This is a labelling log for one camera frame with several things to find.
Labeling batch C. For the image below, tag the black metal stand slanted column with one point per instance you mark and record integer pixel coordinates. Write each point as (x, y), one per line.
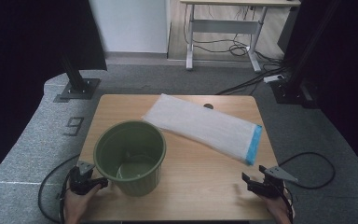
(298, 68)

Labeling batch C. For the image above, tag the green plastic bin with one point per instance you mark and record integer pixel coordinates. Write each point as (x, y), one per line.
(136, 186)

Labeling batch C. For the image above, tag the person's right hand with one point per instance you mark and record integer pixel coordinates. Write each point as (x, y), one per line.
(281, 211)

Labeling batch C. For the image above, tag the white metal-frame desk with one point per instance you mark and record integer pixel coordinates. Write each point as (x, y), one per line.
(227, 26)

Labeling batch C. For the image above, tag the black metal stand square base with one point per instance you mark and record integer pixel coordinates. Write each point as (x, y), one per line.
(74, 81)

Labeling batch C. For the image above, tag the black curtain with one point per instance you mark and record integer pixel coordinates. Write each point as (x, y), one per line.
(18, 46)
(348, 62)

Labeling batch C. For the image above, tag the person's left hand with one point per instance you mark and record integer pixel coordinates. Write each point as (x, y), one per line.
(76, 208)

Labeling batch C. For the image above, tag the white plastic bag blue edge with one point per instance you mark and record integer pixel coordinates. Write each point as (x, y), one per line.
(199, 124)

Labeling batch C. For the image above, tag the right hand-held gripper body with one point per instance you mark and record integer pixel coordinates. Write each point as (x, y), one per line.
(275, 186)

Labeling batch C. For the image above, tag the white panel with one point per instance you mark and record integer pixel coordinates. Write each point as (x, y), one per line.
(130, 25)

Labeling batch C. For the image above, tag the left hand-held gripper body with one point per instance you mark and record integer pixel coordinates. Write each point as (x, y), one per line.
(80, 183)

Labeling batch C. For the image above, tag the white power strip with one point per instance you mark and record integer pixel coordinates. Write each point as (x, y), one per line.
(273, 78)

